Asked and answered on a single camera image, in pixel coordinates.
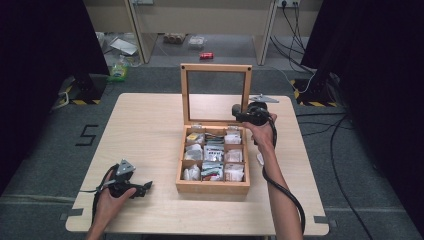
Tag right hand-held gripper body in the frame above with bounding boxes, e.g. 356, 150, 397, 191
234, 94, 280, 127

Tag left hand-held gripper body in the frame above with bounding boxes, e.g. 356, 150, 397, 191
106, 158, 141, 199

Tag wooden compartment box with lid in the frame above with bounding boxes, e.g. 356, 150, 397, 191
175, 63, 253, 196

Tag person's right hand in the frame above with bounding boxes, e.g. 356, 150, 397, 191
242, 112, 279, 150

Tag person's left hand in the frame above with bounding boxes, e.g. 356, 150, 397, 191
94, 186, 138, 228

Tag group of small tea sachets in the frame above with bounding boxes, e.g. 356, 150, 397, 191
183, 131, 246, 183

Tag black stand base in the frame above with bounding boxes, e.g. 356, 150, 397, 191
59, 73, 108, 106
289, 71, 339, 108

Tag clear plastic container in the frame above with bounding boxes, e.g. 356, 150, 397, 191
187, 35, 207, 50

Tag cardboard egg tray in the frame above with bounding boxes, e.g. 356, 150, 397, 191
162, 32, 187, 45

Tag green plastic bottle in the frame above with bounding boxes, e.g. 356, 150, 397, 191
107, 54, 130, 83

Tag black curtain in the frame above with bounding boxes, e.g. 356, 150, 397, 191
0, 0, 110, 196
300, 0, 424, 231

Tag white paper sheets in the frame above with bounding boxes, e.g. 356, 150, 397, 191
109, 36, 139, 56

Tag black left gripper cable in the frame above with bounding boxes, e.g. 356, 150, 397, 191
79, 164, 119, 225

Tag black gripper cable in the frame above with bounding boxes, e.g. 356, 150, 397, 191
261, 114, 307, 235
79, 164, 119, 225

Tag black wall cables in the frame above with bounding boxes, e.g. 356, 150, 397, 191
269, 3, 316, 73

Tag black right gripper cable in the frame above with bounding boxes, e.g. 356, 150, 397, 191
261, 114, 307, 235

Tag black floor cables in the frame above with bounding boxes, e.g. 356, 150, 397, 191
295, 111, 376, 240

